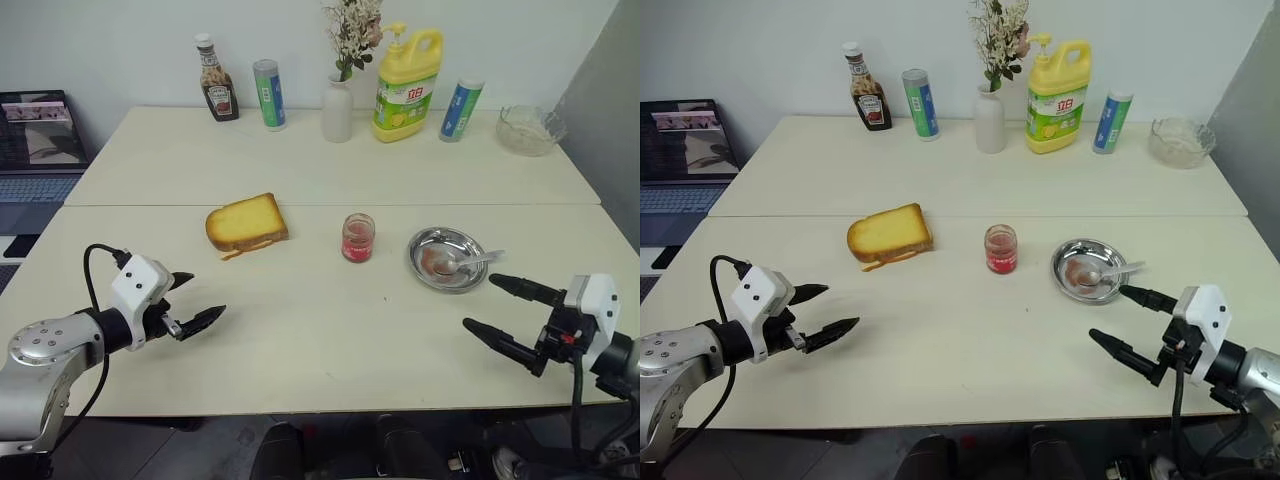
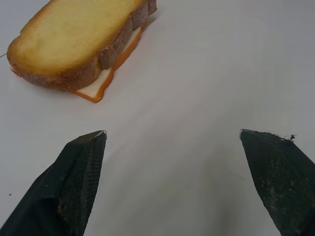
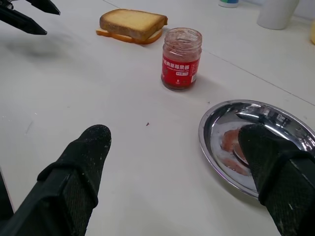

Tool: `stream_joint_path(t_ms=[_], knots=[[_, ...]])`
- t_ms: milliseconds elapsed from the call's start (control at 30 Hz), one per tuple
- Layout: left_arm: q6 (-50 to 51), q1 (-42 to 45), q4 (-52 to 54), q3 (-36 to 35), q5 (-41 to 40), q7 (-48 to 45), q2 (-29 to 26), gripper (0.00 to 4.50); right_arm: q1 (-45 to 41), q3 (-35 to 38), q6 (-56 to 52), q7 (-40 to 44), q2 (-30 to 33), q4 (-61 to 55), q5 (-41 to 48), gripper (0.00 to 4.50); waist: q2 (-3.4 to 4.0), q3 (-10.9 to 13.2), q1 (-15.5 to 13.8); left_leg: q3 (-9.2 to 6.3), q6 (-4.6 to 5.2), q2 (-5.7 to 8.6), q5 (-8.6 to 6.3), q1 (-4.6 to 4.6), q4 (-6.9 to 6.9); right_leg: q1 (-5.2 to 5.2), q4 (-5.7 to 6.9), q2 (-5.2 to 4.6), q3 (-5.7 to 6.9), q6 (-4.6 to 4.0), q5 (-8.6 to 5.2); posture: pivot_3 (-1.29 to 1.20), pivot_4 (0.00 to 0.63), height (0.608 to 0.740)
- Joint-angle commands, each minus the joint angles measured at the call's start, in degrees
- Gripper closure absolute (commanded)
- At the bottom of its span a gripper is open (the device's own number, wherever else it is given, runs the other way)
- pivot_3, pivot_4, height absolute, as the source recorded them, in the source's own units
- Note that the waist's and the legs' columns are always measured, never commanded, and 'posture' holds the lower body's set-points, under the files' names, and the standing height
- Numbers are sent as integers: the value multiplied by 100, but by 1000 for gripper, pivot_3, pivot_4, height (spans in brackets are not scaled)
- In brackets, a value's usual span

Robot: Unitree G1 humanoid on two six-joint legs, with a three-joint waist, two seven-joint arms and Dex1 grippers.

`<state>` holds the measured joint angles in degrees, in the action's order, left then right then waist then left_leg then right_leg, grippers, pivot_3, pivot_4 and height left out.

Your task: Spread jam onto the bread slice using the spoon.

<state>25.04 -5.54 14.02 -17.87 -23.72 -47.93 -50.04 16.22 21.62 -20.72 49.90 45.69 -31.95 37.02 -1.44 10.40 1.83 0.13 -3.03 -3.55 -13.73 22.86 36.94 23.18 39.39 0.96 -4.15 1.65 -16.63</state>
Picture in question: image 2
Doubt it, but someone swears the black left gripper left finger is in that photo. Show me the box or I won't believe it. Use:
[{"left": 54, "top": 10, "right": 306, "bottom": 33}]
[{"left": 0, "top": 130, "right": 108, "bottom": 236}]

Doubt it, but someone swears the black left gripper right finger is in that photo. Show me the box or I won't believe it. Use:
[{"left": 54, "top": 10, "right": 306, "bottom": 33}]
[{"left": 238, "top": 128, "right": 315, "bottom": 236}]

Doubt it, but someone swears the thick toast bread slice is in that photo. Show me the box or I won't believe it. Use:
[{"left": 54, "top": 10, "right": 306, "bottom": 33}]
[{"left": 6, "top": 0, "right": 158, "bottom": 92}]

